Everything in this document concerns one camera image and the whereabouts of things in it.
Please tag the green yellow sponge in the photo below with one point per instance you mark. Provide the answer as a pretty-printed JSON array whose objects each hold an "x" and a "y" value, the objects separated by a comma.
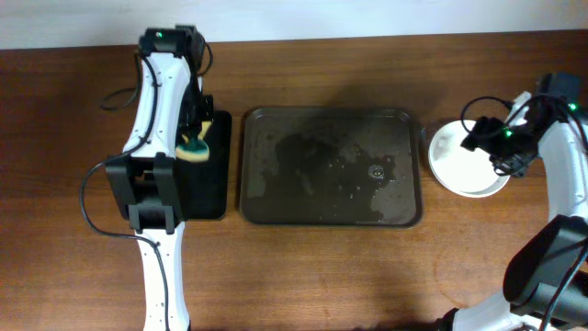
[{"x": 193, "y": 147}]

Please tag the white plate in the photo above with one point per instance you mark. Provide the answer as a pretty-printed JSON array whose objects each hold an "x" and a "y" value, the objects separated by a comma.
[{"x": 466, "y": 173}]

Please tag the black small tray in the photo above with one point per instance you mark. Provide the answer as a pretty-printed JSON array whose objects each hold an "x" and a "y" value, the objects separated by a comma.
[{"x": 205, "y": 185}]

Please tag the brown large tray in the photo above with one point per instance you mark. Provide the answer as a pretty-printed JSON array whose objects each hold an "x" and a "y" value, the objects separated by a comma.
[{"x": 331, "y": 167}]

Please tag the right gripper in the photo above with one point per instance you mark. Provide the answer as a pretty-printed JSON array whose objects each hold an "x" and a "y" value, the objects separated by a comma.
[{"x": 480, "y": 133}]

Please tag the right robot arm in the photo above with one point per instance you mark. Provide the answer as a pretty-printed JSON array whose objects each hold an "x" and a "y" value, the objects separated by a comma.
[{"x": 544, "y": 286}]

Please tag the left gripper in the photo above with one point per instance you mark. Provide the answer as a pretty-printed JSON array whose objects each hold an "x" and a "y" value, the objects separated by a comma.
[{"x": 194, "y": 127}]

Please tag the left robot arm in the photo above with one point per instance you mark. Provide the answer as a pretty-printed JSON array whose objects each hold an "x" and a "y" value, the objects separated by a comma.
[{"x": 172, "y": 120}]

